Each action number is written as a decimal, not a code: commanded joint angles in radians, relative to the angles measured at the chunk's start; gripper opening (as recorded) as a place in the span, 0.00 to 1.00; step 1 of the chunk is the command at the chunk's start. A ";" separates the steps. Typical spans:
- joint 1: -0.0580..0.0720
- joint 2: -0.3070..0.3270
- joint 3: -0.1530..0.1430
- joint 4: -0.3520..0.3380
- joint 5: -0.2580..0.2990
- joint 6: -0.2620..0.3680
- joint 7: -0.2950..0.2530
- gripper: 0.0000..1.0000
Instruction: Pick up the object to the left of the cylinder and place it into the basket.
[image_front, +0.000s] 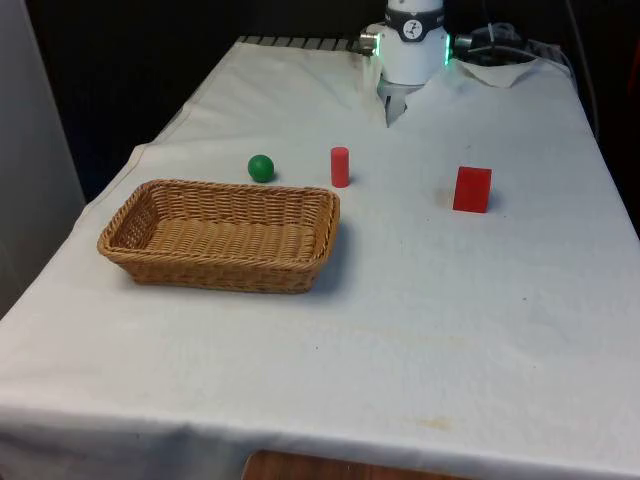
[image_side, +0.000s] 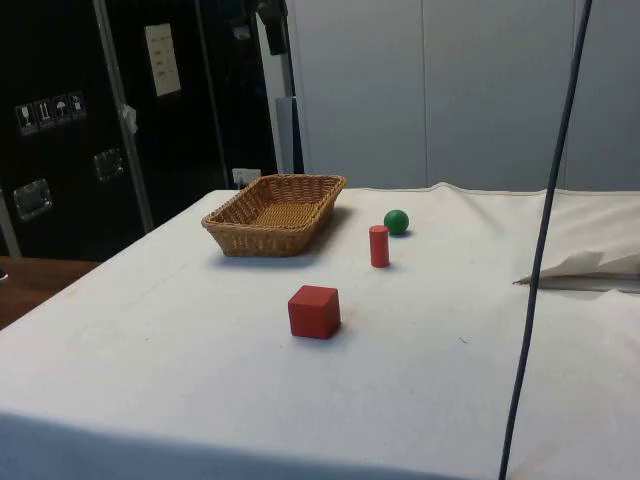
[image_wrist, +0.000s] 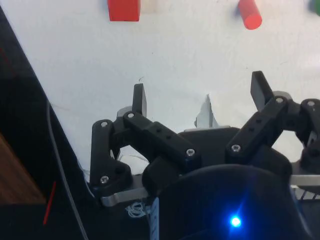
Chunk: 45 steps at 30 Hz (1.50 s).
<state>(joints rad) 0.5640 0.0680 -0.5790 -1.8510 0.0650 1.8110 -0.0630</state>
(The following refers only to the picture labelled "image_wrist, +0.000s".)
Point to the cream block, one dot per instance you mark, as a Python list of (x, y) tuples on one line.
[(148, 5)]

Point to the green block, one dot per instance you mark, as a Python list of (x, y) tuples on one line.
[(316, 4)]

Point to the red cube block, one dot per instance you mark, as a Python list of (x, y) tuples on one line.
[(123, 10)]

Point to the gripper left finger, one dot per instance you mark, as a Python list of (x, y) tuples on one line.
[(160, 136)]

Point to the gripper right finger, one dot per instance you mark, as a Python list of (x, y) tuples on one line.
[(257, 130)]

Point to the red cylinder block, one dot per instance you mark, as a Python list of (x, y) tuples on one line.
[(250, 15)]

